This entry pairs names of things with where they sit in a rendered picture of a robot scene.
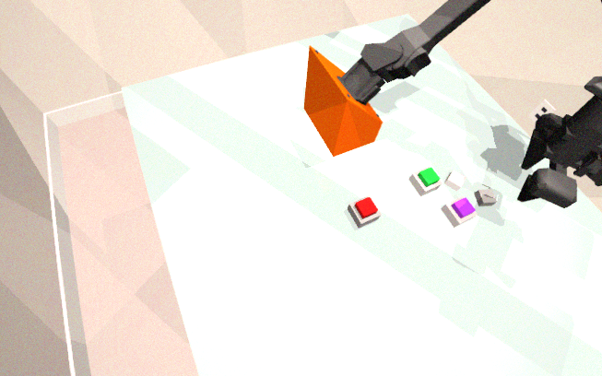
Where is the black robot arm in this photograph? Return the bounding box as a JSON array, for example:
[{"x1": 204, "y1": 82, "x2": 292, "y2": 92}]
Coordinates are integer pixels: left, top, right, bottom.
[{"x1": 337, "y1": 0, "x2": 602, "y2": 186}]

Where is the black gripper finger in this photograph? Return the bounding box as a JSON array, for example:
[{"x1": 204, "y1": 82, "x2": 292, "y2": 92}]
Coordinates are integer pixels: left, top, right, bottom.
[
  {"x1": 517, "y1": 173, "x2": 540, "y2": 203},
  {"x1": 521, "y1": 128, "x2": 545, "y2": 170}
]

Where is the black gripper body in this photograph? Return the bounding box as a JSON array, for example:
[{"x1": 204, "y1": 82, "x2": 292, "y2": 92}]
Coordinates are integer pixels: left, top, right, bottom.
[{"x1": 529, "y1": 113, "x2": 602, "y2": 208}]

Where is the green button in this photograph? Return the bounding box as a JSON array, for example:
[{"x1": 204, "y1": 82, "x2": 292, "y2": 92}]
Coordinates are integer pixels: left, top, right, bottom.
[{"x1": 408, "y1": 166, "x2": 443, "y2": 196}]

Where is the purple button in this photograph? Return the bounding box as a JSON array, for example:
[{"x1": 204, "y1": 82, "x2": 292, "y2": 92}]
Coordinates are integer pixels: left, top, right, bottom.
[{"x1": 441, "y1": 196, "x2": 478, "y2": 228}]

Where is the red button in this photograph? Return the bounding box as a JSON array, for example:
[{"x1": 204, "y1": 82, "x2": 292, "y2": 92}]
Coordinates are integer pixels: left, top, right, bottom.
[{"x1": 348, "y1": 195, "x2": 382, "y2": 228}]

